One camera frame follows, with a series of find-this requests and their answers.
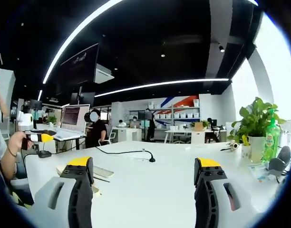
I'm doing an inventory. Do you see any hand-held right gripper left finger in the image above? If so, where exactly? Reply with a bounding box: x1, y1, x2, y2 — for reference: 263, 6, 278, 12
25, 156, 95, 228

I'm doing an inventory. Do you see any white ceiling air conditioner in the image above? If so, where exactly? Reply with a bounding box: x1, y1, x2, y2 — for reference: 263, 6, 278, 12
94, 63, 115, 84

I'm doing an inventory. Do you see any grey handheld scanner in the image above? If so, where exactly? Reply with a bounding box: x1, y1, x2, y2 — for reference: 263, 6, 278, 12
268, 145, 291, 178

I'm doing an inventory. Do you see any leafy plant in white pot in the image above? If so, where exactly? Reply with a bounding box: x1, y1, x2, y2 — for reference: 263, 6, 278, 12
227, 96, 287, 163

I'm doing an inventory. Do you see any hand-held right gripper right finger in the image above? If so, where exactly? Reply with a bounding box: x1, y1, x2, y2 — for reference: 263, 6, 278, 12
194, 156, 254, 228

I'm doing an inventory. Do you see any open silver laptop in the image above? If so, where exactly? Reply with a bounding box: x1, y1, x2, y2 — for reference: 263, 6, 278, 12
52, 104, 91, 141

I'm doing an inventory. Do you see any thin dark chopstick utensil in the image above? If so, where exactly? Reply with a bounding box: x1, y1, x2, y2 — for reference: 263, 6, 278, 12
93, 175, 111, 183

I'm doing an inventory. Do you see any small white cup with plant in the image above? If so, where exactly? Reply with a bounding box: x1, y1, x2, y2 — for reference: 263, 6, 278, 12
240, 135, 252, 159

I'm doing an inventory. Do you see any hanging black display screen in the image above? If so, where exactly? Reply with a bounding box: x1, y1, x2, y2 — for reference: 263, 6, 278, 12
55, 42, 100, 95

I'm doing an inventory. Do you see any black power adapter with cable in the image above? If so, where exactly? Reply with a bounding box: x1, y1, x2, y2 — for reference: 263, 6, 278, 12
23, 150, 52, 167

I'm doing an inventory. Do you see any black office chair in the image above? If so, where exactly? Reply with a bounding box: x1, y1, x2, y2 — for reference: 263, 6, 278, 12
206, 118, 225, 143

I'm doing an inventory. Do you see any green plastic bottle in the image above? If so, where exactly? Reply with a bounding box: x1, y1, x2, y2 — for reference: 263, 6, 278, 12
262, 108, 282, 165

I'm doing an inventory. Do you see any grey storage shelf with boxes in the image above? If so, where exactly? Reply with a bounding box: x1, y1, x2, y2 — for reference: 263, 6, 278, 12
128, 99, 201, 130

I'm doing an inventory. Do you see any white office desk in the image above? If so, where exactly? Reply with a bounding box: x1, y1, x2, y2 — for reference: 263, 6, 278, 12
164, 128, 228, 144

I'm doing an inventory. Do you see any person's left hand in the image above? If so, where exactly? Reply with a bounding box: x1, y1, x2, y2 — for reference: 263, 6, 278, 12
7, 131, 34, 157

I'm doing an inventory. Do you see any dark wristband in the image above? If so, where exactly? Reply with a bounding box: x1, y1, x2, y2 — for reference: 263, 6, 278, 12
7, 145, 18, 158

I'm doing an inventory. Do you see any black gooseneck cable with base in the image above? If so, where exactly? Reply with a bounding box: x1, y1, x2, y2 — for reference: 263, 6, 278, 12
95, 145, 156, 163

